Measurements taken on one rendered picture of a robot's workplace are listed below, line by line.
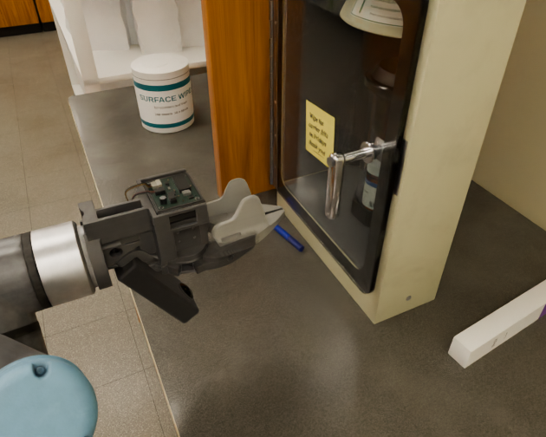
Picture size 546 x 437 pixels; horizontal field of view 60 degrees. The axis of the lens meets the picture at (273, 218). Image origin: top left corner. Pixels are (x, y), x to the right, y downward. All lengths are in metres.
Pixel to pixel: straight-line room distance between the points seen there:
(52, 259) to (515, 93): 0.82
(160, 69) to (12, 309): 0.76
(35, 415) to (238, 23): 0.62
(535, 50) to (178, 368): 0.77
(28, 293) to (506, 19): 0.51
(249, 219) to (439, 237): 0.28
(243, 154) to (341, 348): 0.40
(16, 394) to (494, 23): 0.50
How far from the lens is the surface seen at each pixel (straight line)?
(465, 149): 0.60
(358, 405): 0.64
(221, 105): 0.82
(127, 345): 1.93
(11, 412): 0.34
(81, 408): 0.34
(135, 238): 0.49
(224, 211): 0.54
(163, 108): 1.15
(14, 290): 0.47
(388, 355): 0.69
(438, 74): 0.51
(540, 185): 1.00
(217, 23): 0.78
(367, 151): 0.57
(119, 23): 1.79
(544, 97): 0.96
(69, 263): 0.47
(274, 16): 0.74
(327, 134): 0.65
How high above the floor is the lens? 1.48
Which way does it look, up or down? 38 degrees down
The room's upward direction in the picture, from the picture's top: straight up
